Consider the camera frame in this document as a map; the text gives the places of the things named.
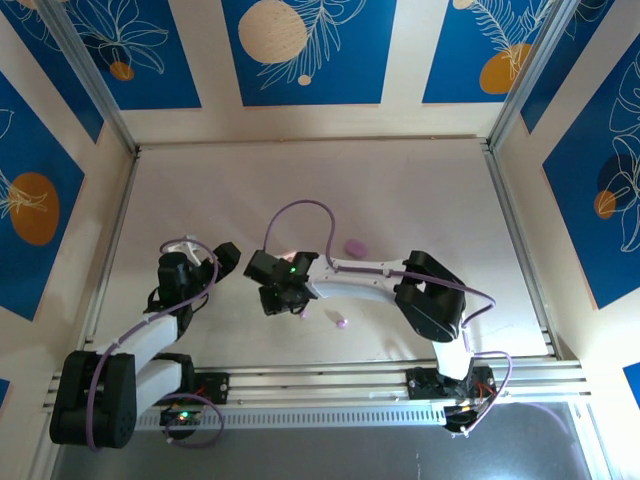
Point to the blue floral wall poster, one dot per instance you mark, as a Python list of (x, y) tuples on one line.
[(575, 75), (450, 50), (350, 75), (150, 75), (4, 395), (55, 70), (633, 380), (575, 225), (30, 150)]

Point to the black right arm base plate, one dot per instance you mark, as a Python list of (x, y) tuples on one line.
[(420, 385)]

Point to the black controller board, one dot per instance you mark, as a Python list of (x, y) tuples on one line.
[(182, 416), (457, 417)]

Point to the purple earbud charging case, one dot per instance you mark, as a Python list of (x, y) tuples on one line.
[(356, 247)]

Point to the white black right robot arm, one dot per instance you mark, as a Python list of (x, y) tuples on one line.
[(350, 287)]

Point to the aluminium table side rail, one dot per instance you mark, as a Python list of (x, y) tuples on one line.
[(521, 250), (116, 235)]

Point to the aluminium table edge rail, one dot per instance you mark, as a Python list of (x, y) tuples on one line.
[(320, 385)]

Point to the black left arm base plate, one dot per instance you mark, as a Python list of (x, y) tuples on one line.
[(215, 385)]

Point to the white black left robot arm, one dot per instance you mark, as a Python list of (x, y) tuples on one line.
[(150, 335)]

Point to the aluminium frame post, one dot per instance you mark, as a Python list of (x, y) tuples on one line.
[(532, 75), (91, 75)]

